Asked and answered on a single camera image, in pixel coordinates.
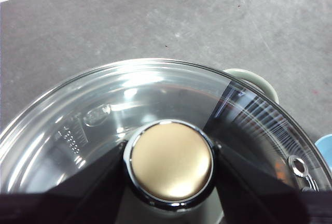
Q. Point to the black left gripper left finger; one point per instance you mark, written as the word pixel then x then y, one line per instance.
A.
pixel 64 206

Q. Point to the glass lid with green knob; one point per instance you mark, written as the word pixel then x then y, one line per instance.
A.
pixel 168 161

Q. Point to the blue ribbed bowl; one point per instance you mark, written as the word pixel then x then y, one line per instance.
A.
pixel 325 147

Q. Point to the pale green electric steamer pot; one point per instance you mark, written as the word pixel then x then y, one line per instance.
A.
pixel 256 78

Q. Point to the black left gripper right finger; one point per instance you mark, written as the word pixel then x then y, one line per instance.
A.
pixel 272 206

